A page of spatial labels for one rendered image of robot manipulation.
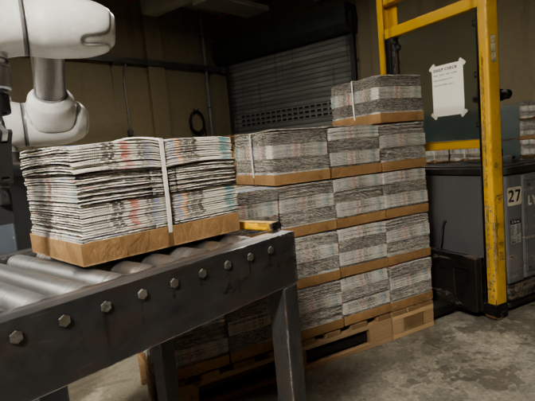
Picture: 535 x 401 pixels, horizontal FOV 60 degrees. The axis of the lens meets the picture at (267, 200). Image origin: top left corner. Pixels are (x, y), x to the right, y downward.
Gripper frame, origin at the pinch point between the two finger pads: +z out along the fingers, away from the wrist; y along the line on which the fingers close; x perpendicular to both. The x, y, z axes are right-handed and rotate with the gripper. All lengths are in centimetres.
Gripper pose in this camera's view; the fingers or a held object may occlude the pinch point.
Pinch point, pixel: (1, 205)
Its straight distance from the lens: 98.7
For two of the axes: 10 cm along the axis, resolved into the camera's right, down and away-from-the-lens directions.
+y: -7.6, 0.0, 6.5
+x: -6.5, 1.4, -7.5
